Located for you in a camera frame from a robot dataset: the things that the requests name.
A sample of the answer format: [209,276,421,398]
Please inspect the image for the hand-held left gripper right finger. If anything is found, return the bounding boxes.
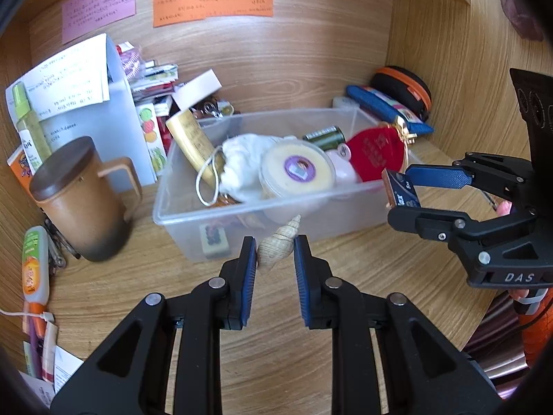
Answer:
[294,234,504,415]

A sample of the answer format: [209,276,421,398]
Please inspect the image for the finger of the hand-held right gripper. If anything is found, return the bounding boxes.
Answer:
[405,151,535,209]
[386,206,537,269]

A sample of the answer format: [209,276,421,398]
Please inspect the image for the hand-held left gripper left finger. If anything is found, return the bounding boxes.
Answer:
[49,236,257,415]

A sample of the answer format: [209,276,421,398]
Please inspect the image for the blue foil packet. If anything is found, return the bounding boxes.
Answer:
[382,168,422,211]

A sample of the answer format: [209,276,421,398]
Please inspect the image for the beige spiral seashell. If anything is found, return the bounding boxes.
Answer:
[257,215,302,271]

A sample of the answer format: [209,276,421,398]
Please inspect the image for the mahjong tile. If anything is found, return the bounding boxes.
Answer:
[199,222,230,260]

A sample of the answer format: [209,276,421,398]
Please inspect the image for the red round charm gold trim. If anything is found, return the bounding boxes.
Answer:
[344,117,418,185]

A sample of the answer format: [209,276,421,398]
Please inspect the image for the clear plastic box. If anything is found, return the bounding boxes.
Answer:
[152,106,422,262]

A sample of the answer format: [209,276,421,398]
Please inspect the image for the pink round case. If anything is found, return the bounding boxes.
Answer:
[325,142,364,200]

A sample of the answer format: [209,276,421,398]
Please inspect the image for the round yellow container purple label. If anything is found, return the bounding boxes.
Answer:
[258,136,338,225]

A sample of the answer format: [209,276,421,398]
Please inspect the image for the white drawstring pouch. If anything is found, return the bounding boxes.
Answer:
[195,134,288,206]

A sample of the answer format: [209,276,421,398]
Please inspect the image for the gold rectangular box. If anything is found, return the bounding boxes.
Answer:
[165,110,228,187]

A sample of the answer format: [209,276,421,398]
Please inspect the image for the person's right forearm orange sleeve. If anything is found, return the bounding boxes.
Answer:
[517,289,553,365]

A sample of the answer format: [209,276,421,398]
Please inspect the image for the wooden desktop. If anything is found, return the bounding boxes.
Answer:
[0,134,504,415]

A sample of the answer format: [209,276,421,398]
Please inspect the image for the blue pencil case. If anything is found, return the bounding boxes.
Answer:
[346,85,434,137]

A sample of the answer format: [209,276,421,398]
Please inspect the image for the black case with orange zipper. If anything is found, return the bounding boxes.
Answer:
[371,66,433,123]

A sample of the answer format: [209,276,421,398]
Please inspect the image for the dark striped cloth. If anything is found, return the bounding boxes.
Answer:
[464,293,533,399]

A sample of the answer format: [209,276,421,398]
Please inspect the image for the brownish pink hanging bag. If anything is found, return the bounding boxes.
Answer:
[500,0,546,43]

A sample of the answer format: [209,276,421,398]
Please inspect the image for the fruit print box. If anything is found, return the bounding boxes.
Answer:
[135,101,169,176]

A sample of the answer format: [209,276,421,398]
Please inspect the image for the brown mug with wooden lid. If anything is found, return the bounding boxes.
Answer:
[29,136,143,264]

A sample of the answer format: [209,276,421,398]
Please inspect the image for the metal tools bundle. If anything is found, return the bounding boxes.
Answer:
[43,218,81,269]

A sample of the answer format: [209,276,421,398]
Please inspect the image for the white paper box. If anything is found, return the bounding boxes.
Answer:
[39,35,159,187]

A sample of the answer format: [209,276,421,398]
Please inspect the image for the white paper slip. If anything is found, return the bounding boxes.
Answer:
[19,345,85,408]

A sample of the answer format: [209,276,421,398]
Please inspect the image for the white orange tube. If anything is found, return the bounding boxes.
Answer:
[22,225,51,306]

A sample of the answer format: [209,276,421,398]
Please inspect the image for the purple pen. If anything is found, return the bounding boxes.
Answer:
[28,315,44,382]

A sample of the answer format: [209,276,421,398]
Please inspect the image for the stack of small colourful packets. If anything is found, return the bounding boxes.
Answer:
[130,61,180,96]

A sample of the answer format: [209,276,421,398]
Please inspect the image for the pink patterned pouch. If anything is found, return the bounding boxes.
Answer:
[119,49,146,81]

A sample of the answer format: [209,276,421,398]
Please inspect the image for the orange carton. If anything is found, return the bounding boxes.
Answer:
[6,145,44,191]

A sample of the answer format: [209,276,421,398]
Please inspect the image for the yellow-green spray bottle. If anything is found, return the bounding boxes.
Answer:
[11,82,53,166]

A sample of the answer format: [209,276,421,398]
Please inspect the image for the white printed paper sheets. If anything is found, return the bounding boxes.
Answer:
[5,33,111,122]

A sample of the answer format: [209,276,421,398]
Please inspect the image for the orange paper note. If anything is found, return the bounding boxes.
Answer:
[152,0,275,29]

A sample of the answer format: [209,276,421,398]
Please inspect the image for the pink paper note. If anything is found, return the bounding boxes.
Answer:
[62,0,137,45]

